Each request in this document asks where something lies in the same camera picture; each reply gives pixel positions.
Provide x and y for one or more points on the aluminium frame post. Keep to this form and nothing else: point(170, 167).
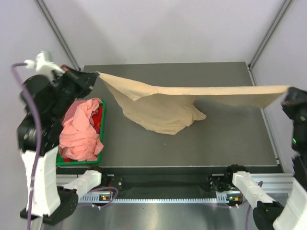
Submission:
point(57, 33)
point(272, 28)

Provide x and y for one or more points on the red t shirt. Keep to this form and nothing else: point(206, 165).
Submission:
point(97, 119)

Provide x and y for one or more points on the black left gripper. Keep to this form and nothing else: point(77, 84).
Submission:
point(84, 81)

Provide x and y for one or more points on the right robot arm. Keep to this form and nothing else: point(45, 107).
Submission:
point(269, 214)

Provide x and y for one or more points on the left aluminium frame post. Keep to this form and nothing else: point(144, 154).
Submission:
point(57, 33)

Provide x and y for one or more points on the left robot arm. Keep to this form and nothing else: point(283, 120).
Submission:
point(47, 96)

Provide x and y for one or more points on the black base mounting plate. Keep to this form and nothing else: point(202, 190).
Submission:
point(163, 182)

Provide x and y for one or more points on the green plastic bin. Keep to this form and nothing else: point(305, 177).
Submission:
point(100, 143)

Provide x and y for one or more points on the beige t shirt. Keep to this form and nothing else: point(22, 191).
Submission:
point(168, 110)

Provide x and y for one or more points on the slotted cable duct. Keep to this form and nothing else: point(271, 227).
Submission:
point(213, 198)

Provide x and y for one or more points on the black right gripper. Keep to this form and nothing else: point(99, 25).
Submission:
point(293, 96)

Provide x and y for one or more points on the pink t shirt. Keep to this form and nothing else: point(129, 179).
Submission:
point(80, 134)

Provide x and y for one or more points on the right aluminium frame post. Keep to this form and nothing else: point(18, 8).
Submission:
point(272, 28)

